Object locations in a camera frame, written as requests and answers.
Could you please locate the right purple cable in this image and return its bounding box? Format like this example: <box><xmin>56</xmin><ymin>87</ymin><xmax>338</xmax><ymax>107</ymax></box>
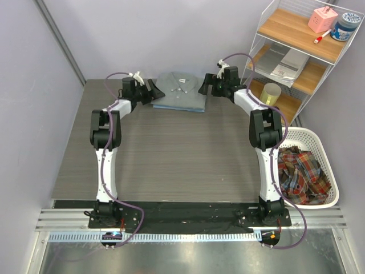
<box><xmin>222</xmin><ymin>52</ymin><xmax>308</xmax><ymax>251</ymax></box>

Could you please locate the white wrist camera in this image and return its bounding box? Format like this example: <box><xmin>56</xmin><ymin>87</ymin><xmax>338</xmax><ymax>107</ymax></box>
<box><xmin>129</xmin><ymin>71</ymin><xmax>145</xmax><ymax>86</ymax></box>
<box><xmin>217</xmin><ymin>59</ymin><xmax>230</xmax><ymax>79</ymax></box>

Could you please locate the purple cable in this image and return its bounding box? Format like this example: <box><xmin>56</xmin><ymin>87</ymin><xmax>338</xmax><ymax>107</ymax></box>
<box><xmin>222</xmin><ymin>52</ymin><xmax>308</xmax><ymax>251</ymax></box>
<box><xmin>100</xmin><ymin>72</ymin><xmax>145</xmax><ymax>248</ymax></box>

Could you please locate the white slotted cable duct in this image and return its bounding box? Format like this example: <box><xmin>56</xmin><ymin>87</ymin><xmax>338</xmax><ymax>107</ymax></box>
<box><xmin>48</xmin><ymin>231</ymin><xmax>262</xmax><ymax>243</ymax></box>

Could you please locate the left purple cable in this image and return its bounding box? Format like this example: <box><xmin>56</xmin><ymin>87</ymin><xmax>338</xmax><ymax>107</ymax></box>
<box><xmin>100</xmin><ymin>72</ymin><xmax>145</xmax><ymax>248</ymax></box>

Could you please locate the yellow translucent cup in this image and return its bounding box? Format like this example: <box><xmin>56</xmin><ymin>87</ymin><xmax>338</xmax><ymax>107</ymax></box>
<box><xmin>259</xmin><ymin>83</ymin><xmax>282</xmax><ymax>106</ymax></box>

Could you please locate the pink cube power socket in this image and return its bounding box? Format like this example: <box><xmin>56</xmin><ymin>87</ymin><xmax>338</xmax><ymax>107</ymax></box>
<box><xmin>307</xmin><ymin>6</ymin><xmax>338</xmax><ymax>33</ymax></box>

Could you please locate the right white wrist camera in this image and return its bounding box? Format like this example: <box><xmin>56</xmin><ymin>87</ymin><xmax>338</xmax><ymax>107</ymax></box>
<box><xmin>217</xmin><ymin>59</ymin><xmax>230</xmax><ymax>79</ymax></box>

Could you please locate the red white marker pen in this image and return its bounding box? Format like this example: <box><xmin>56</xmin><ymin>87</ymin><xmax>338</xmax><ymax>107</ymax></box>
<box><xmin>313</xmin><ymin>29</ymin><xmax>331</xmax><ymax>44</ymax></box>

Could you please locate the light blue shirt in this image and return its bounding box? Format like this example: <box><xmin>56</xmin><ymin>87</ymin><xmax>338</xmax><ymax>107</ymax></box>
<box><xmin>153</xmin><ymin>104</ymin><xmax>205</xmax><ymax>113</ymax></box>

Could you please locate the grey long sleeve shirt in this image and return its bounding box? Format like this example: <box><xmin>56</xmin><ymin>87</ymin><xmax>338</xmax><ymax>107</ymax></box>
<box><xmin>152</xmin><ymin>72</ymin><xmax>206</xmax><ymax>108</ymax></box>

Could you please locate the red plaid shirt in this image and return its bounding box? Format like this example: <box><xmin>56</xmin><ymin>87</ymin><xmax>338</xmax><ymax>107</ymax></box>
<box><xmin>278</xmin><ymin>146</ymin><xmax>331</xmax><ymax>206</ymax></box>

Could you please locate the white wire wooden shelf rack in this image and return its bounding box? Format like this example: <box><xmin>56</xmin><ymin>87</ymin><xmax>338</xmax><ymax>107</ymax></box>
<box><xmin>242</xmin><ymin>1</ymin><xmax>364</xmax><ymax>123</ymax></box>

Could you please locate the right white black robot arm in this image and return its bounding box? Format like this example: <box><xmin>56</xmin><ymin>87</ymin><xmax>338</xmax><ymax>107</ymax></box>
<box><xmin>198</xmin><ymin>63</ymin><xmax>285</xmax><ymax>225</ymax></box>

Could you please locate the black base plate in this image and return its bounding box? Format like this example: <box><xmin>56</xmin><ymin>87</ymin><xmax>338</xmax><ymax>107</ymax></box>
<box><xmin>84</xmin><ymin>202</ymin><xmax>291</xmax><ymax>233</ymax></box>

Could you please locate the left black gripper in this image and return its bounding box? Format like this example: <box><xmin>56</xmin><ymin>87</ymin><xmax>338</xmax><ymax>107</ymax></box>
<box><xmin>133</xmin><ymin>80</ymin><xmax>165</xmax><ymax>105</ymax></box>

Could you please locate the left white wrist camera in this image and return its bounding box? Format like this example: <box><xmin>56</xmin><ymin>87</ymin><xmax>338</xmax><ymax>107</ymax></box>
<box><xmin>129</xmin><ymin>71</ymin><xmax>145</xmax><ymax>86</ymax></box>

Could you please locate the blue white lidded jar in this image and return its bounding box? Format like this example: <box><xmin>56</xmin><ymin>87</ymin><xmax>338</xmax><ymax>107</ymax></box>
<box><xmin>330</xmin><ymin>13</ymin><xmax>362</xmax><ymax>42</ymax></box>

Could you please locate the grey booklet stack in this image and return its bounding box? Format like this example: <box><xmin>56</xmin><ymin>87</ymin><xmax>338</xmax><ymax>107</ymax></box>
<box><xmin>254</xmin><ymin>43</ymin><xmax>309</xmax><ymax>87</ymax></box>

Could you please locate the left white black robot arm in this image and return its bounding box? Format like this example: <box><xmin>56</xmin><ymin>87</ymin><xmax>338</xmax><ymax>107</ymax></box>
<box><xmin>90</xmin><ymin>72</ymin><xmax>165</xmax><ymax>228</ymax></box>

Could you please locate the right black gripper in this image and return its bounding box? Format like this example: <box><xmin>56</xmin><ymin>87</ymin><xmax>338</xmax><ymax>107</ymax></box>
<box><xmin>198</xmin><ymin>73</ymin><xmax>229</xmax><ymax>97</ymax></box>

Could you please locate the white plastic laundry basket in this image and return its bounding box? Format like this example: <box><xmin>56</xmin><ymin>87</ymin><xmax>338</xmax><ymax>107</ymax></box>
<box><xmin>279</xmin><ymin>127</ymin><xmax>339</xmax><ymax>209</ymax></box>

